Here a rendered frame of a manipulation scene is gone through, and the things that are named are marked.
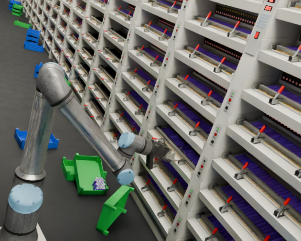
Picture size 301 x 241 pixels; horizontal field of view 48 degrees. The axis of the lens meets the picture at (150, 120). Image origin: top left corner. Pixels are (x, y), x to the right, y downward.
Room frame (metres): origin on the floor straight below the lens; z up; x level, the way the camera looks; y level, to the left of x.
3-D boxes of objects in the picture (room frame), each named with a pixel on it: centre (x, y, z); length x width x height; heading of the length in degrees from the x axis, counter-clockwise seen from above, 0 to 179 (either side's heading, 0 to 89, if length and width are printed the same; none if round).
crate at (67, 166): (2.27, 0.36, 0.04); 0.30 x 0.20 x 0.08; 122
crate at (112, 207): (1.84, 0.03, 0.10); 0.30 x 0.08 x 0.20; 166
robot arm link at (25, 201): (1.32, 0.44, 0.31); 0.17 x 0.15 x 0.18; 20
